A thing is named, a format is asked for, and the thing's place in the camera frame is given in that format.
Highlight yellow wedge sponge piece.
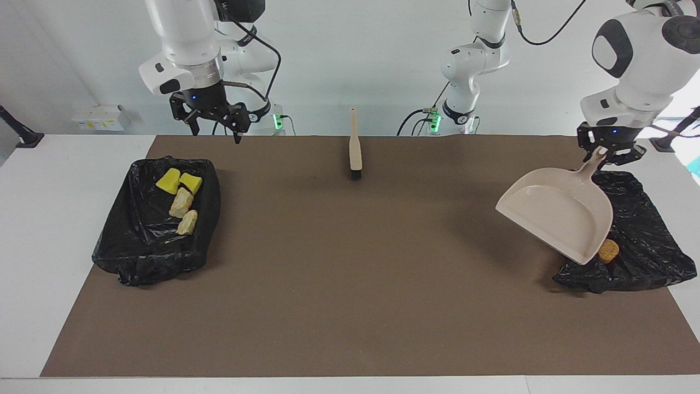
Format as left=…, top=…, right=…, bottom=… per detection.
left=155, top=167, right=182, bottom=195

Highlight white wall socket boxes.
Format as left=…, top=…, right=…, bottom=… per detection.
left=72, top=105, right=125, bottom=132

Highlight black trash bag bin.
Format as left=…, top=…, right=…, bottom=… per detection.
left=552, top=171, right=698, bottom=294
left=92, top=156, right=221, bottom=287

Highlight beige hand brush black bristles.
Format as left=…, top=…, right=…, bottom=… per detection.
left=349, top=107, right=364, bottom=181

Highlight black camera stand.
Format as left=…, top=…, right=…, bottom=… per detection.
left=650, top=106, right=700, bottom=153
left=0, top=105, right=44, bottom=149

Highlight black base cable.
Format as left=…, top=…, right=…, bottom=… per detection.
left=396, top=85, right=450, bottom=136

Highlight yellow rectangular sponge piece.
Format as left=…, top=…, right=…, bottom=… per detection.
left=179, top=172, right=203, bottom=196

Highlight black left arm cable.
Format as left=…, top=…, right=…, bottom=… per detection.
left=509, top=0, right=588, bottom=47

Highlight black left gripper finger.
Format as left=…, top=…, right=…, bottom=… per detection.
left=577, top=126, right=597, bottom=159
left=610, top=143, right=647, bottom=165

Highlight beige plastic dustpan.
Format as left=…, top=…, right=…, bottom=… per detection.
left=495, top=146, right=615, bottom=266

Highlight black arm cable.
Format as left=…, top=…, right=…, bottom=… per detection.
left=509, top=0, right=588, bottom=47
left=219, top=11, right=283, bottom=118

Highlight beige foam chunk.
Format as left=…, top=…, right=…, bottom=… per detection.
left=168, top=187, right=194, bottom=219
left=176, top=210, right=199, bottom=236

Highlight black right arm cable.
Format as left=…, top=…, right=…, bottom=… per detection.
left=219, top=11, right=283, bottom=118

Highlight brown table mat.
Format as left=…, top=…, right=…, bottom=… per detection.
left=40, top=135, right=700, bottom=378

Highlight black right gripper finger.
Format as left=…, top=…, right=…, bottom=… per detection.
left=229, top=103, right=251, bottom=144
left=170, top=96, right=200, bottom=136

